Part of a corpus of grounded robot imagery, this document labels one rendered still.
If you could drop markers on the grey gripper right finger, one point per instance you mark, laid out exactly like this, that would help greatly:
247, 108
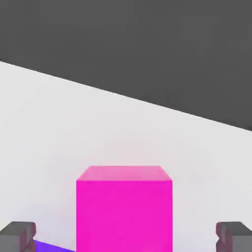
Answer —
238, 239

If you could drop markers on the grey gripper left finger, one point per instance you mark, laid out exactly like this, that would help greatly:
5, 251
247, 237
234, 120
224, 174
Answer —
11, 238

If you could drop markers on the small magenta cube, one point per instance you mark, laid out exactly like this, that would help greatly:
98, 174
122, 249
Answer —
124, 212

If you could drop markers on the large purple box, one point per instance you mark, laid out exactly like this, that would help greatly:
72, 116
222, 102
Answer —
53, 247

